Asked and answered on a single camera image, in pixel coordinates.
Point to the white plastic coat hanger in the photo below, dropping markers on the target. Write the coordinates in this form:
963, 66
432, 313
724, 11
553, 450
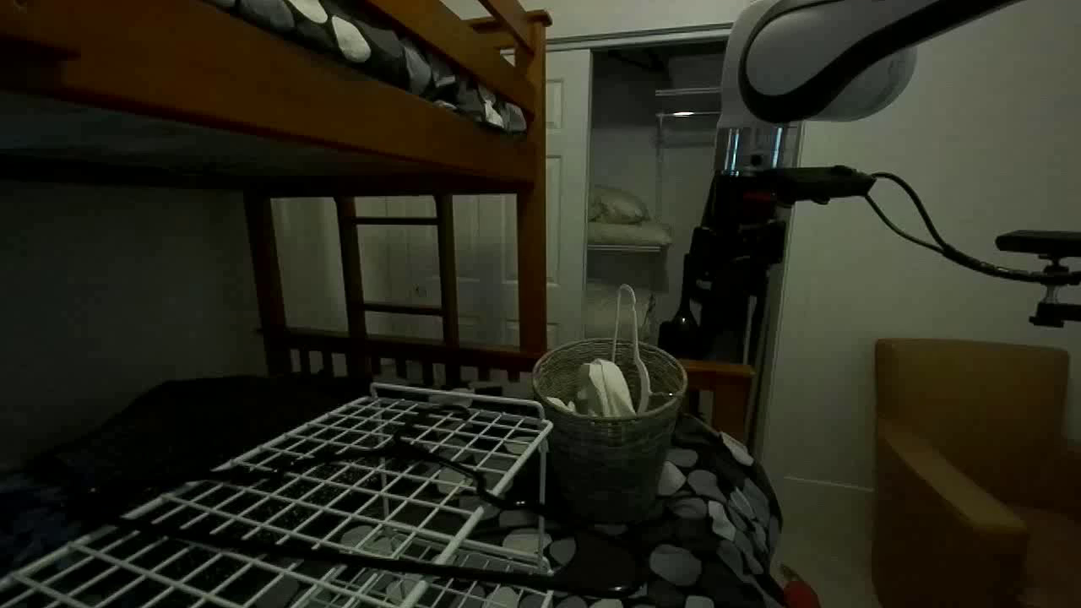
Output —
639, 360

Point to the white closet shelf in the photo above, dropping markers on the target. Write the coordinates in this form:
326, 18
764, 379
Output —
690, 100

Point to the black camera on tripod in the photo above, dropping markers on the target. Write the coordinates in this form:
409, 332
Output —
1041, 239

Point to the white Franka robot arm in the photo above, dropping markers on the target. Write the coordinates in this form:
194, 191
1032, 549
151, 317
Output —
814, 55

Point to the white closet pillow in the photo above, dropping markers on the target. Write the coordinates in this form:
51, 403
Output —
615, 203

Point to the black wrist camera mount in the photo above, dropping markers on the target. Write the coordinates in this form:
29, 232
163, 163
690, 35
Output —
821, 182

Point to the black hanging coat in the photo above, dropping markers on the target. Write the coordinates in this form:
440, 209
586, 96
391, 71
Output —
684, 337

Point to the brown armchair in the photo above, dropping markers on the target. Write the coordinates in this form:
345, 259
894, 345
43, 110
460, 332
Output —
958, 450

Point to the spotted bunk mattress bedding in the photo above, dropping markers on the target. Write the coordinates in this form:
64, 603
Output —
351, 38

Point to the wooden bunk bed frame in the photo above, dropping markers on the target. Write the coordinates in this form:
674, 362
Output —
283, 89

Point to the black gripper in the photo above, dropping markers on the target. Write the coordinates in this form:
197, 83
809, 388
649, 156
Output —
746, 238

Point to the grey woven basket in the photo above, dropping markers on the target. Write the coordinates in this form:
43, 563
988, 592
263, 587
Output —
611, 459

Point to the white crumpled cloth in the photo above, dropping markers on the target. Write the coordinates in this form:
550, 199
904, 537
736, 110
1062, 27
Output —
604, 388

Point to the black spotted bedspread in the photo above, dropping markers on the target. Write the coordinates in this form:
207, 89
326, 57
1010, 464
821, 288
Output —
696, 527

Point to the small wooden nightstand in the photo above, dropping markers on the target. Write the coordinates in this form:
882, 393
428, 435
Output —
728, 393

